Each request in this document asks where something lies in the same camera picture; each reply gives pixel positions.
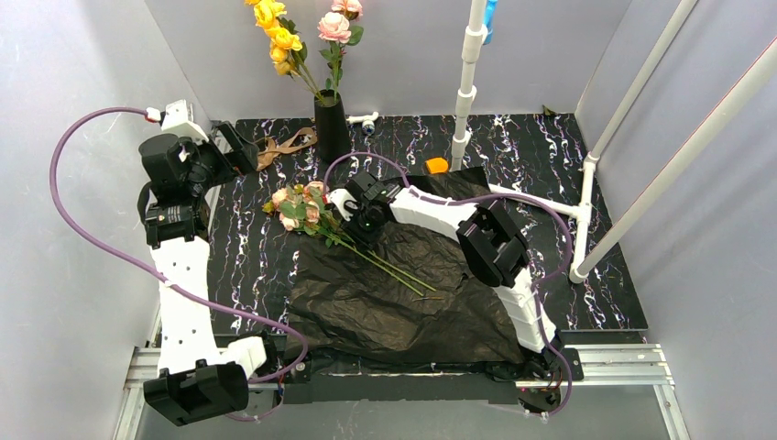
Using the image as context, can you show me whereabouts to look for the tan satin ribbon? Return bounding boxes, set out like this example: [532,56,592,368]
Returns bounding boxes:
[256,127,318,171]

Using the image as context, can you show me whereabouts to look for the yellow rose stem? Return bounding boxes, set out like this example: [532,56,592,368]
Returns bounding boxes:
[244,0,323,104]

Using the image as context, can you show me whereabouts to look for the dark pink rose stem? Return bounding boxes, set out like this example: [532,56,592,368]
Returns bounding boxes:
[317,0,364,97]

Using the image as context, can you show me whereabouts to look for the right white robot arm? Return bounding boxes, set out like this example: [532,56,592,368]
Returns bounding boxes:
[326,171,556,354]

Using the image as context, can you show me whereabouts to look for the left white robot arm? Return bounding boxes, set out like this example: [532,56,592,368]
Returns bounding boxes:
[137,122,268,426]

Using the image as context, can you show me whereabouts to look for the black cone vase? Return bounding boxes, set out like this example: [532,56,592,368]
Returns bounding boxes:
[314,89,352,164]

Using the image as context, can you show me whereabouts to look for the orange tape measure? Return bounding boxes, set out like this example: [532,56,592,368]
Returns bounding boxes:
[424,157,450,175]

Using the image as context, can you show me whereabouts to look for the pale pink rose stem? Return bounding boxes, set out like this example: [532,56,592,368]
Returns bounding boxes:
[261,181,436,297]

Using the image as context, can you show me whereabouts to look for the small white pipe fitting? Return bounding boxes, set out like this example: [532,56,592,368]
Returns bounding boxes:
[345,112,379,136]

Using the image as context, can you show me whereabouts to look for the blue clip on pipe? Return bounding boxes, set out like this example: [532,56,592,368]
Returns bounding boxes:
[483,0,498,45]

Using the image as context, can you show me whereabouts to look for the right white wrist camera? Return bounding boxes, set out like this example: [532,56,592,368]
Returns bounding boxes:
[327,188,360,222]

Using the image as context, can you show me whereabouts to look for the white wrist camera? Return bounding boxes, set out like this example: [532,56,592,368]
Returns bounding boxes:
[327,188,360,222]
[145,99,210,145]

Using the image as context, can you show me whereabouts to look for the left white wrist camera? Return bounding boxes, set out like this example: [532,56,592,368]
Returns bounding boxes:
[145,99,210,145]

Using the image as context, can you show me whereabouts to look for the white pvc pipe frame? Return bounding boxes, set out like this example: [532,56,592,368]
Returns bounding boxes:
[447,0,777,285]

